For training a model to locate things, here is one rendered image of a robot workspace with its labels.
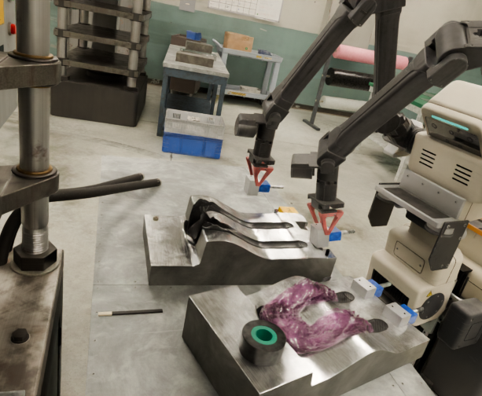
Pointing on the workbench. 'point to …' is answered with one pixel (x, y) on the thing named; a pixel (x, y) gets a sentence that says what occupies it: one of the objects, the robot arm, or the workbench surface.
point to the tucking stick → (130, 312)
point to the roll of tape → (262, 342)
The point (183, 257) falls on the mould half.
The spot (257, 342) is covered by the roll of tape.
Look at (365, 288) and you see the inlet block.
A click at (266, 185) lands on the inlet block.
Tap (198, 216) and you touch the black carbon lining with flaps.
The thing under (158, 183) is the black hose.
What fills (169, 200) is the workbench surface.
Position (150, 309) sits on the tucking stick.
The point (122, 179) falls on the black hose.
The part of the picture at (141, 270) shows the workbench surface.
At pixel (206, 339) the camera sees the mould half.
